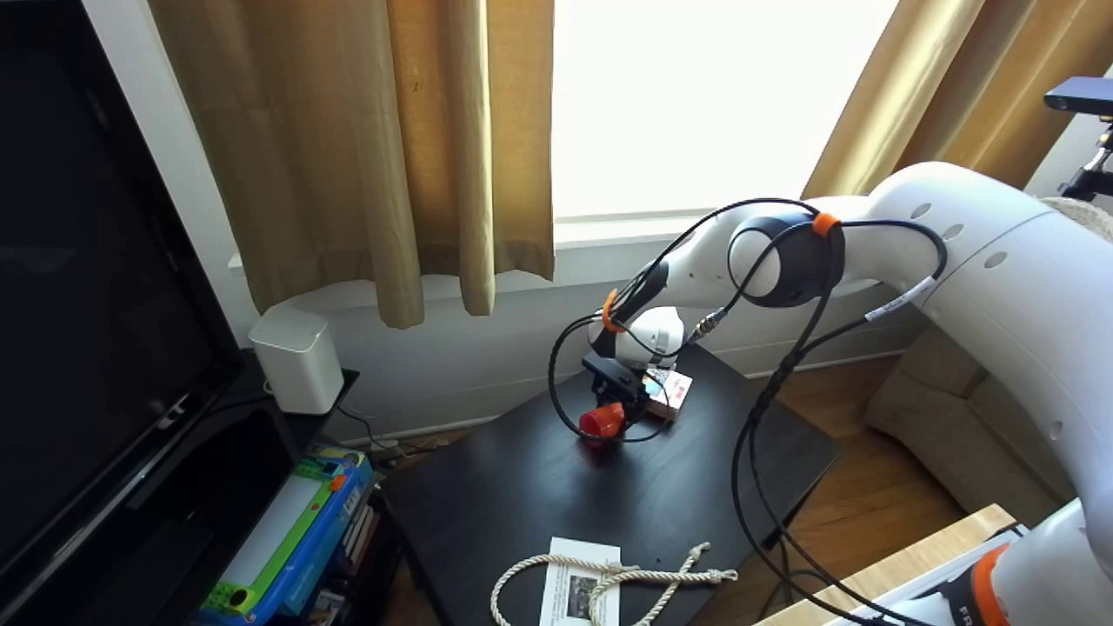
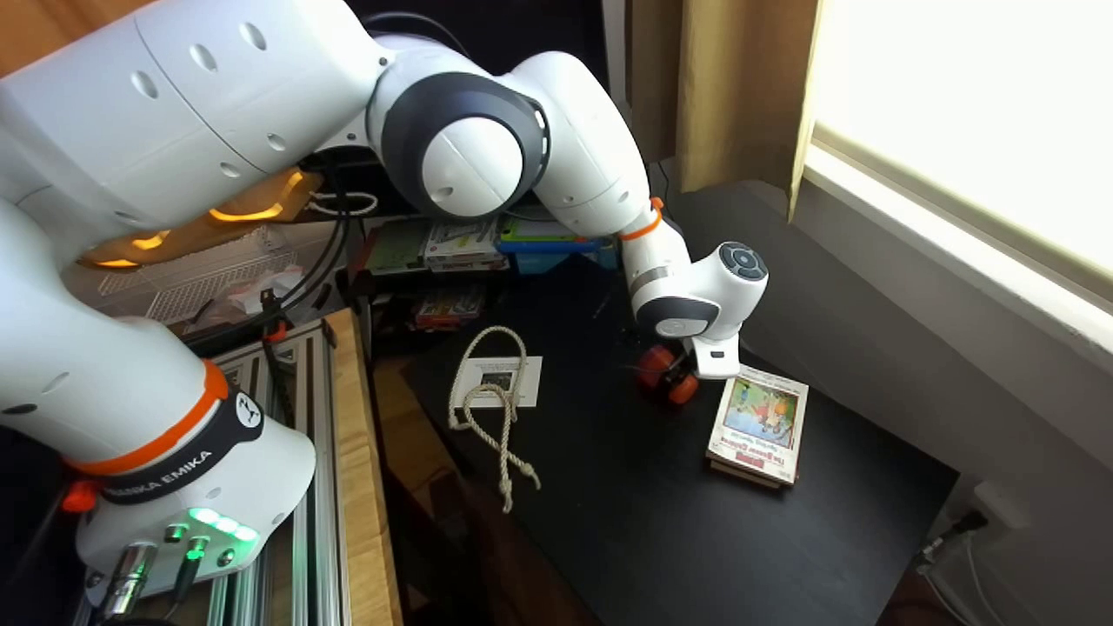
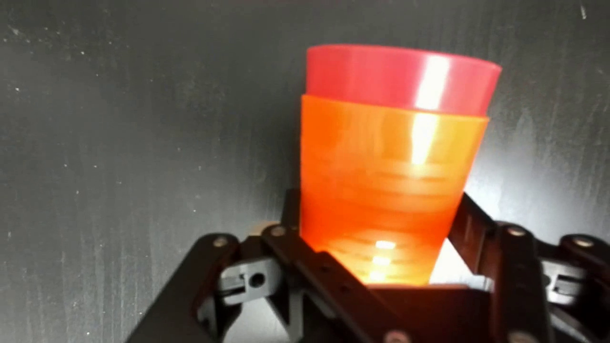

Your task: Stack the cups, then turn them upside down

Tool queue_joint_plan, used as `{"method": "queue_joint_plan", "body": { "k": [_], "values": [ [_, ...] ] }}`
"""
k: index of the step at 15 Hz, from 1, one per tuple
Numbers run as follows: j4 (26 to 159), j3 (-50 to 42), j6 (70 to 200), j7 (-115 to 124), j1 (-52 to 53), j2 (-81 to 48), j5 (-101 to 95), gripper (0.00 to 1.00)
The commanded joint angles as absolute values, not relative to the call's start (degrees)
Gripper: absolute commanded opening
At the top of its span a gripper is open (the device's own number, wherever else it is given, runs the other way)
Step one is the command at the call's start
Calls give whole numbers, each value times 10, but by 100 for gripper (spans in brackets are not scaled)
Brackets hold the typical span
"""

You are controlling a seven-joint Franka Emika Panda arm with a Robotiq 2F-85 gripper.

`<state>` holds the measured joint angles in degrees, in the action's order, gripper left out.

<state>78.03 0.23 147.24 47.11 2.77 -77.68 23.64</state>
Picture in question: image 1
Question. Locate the beige sofa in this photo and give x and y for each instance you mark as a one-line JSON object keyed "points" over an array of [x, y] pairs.
{"points": [[975, 427]]}

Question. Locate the green white game box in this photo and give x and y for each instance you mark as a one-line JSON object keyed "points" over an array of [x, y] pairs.
{"points": [[271, 540]]}

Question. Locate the gold curtain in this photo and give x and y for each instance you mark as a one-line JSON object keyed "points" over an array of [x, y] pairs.
{"points": [[927, 80], [347, 140]]}

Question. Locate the white speaker box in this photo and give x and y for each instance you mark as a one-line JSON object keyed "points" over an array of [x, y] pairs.
{"points": [[296, 364]]}

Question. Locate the black television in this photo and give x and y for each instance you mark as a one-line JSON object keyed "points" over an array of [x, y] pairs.
{"points": [[91, 264]]}

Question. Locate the white flat card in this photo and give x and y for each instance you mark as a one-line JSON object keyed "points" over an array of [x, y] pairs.
{"points": [[578, 584]]}

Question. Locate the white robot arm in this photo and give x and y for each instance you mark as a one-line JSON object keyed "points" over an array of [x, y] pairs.
{"points": [[1020, 288]]}

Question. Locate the blue game box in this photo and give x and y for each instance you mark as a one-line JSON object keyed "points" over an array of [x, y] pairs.
{"points": [[343, 523]]}

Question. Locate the black device on stand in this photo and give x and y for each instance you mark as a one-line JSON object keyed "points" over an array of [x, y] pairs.
{"points": [[1084, 97]]}

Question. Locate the light wooden board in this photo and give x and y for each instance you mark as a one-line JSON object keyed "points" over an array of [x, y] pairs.
{"points": [[880, 568]]}

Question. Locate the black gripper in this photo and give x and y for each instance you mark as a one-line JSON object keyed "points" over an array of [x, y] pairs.
{"points": [[618, 381]]}

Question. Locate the white printed card box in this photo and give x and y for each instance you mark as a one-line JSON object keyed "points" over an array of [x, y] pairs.
{"points": [[670, 389]]}

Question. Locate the red plastic cup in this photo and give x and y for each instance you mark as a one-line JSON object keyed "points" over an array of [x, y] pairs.
{"points": [[604, 423]]}

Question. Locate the black television stand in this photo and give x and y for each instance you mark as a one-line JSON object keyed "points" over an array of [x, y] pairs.
{"points": [[176, 523]]}

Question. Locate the bright window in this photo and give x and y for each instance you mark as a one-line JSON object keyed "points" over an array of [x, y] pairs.
{"points": [[695, 106]]}

